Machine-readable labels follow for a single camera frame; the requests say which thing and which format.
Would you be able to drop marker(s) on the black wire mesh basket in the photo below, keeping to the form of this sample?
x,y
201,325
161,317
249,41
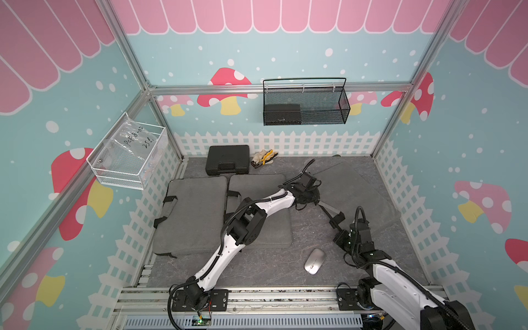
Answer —
x,y
323,101

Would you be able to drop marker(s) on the clear plastic bag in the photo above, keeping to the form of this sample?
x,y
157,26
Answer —
x,y
133,149

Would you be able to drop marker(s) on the white wire basket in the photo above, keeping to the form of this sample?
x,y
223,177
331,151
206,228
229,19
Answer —
x,y
118,179

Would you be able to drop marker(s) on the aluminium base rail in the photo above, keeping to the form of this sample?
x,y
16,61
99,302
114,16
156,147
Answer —
x,y
242,301

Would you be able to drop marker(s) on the grey laptop bag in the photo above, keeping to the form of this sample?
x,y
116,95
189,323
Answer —
x,y
276,231
343,189
192,217

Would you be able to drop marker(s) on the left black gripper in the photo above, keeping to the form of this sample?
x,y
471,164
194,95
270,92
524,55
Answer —
x,y
315,196

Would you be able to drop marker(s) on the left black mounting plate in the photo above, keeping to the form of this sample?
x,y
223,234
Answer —
x,y
214,301

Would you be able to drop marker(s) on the yellow black pliers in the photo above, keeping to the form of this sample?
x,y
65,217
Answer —
x,y
262,158

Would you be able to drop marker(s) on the black plastic tool case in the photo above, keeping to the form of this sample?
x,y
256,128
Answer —
x,y
228,159

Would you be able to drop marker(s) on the black box in basket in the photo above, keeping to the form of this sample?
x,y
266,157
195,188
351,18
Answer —
x,y
282,114

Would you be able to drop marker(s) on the silver mouse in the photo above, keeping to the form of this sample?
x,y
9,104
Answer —
x,y
315,261

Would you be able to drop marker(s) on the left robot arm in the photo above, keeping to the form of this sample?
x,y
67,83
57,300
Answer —
x,y
240,230

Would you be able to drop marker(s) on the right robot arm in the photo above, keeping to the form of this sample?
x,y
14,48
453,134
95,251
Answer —
x,y
388,288

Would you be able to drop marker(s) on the black mounting plate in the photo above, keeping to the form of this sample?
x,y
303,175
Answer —
x,y
348,299
214,301

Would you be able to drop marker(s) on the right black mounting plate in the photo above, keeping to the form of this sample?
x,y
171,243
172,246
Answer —
x,y
348,299

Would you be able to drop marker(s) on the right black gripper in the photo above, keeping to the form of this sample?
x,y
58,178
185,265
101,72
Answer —
x,y
338,238

